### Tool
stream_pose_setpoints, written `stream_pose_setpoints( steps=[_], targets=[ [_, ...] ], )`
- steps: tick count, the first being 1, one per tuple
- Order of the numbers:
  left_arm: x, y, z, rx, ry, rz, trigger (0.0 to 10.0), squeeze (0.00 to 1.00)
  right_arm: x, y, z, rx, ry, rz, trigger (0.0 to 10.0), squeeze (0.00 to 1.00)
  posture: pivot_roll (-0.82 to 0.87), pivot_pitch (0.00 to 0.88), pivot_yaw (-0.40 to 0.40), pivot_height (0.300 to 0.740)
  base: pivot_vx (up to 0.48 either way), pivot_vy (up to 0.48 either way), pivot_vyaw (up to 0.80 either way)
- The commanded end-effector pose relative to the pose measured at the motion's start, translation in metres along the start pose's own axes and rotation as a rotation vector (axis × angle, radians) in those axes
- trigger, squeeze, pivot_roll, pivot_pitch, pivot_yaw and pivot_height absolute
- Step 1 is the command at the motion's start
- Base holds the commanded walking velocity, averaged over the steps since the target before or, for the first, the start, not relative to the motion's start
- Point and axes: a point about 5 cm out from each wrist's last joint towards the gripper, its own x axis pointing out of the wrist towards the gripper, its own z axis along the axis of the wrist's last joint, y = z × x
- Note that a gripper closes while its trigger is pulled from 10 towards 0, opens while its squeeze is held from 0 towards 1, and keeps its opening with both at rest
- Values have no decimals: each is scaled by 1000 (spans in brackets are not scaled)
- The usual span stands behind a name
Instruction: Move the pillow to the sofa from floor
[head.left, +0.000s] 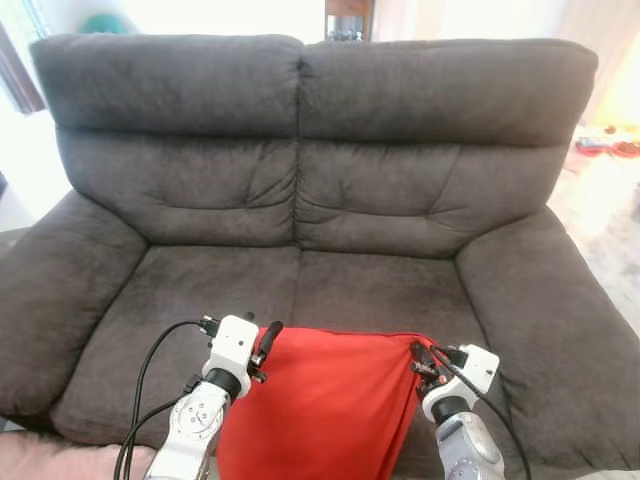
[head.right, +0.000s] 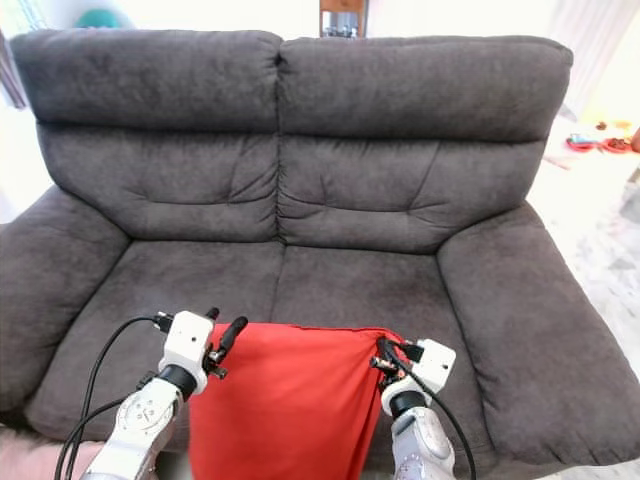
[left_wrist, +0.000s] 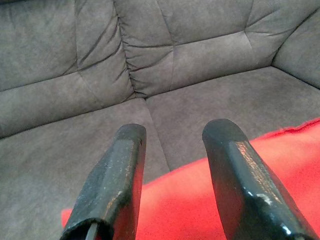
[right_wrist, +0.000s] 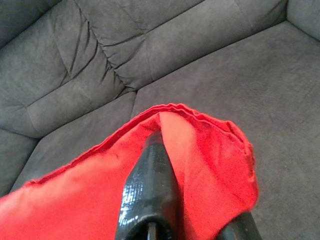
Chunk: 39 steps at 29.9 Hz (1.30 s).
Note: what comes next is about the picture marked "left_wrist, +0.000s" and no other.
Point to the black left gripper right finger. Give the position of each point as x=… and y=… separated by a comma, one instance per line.
x=245, y=190

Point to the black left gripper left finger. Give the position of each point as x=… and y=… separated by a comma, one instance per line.
x=112, y=180

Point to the red square pillow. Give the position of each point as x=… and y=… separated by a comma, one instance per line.
x=180, y=200

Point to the dark grey two-seat sofa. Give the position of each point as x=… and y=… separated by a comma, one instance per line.
x=75, y=125

